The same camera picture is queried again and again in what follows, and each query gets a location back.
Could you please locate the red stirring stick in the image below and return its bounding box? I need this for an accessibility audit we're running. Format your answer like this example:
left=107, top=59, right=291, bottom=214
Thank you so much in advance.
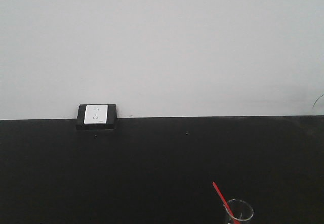
left=212, top=182, right=240, bottom=224

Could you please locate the clear glass beaker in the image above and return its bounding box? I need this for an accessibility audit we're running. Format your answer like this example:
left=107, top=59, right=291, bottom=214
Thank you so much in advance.
left=223, top=199, right=254, bottom=224

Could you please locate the white wall socket black frame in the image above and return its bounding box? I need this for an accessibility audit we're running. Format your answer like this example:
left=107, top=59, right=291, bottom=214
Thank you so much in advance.
left=76, top=104, right=117, bottom=130

